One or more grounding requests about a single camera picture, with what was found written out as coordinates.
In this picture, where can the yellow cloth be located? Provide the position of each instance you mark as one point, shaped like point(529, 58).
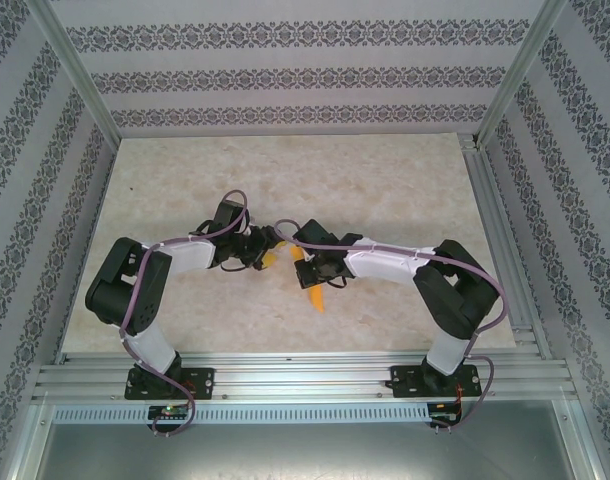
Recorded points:
point(316, 300)

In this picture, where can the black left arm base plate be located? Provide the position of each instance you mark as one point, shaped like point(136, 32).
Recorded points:
point(202, 382)

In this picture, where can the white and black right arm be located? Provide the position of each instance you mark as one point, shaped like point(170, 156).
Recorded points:
point(455, 295)

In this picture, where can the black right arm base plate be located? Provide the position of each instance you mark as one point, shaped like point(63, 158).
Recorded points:
point(402, 382)

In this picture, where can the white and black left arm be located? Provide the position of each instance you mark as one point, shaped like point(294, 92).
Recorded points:
point(125, 290)

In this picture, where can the aluminium mounting rail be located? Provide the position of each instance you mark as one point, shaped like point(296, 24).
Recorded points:
point(305, 372)

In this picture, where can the grey metal sheet panel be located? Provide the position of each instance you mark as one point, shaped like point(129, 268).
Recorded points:
point(305, 452)

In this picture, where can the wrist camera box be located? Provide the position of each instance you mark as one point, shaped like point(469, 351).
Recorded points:
point(308, 256)
point(247, 230)

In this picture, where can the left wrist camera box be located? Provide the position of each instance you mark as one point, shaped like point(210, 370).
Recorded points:
point(247, 230)

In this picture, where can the aluminium side rail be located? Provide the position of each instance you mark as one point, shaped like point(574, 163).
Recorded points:
point(505, 240)

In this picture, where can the aluminium frame post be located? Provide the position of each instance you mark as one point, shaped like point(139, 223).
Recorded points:
point(522, 70)
point(75, 70)
point(580, 445)
point(27, 445)

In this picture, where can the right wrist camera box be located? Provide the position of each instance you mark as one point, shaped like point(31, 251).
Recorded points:
point(308, 256)

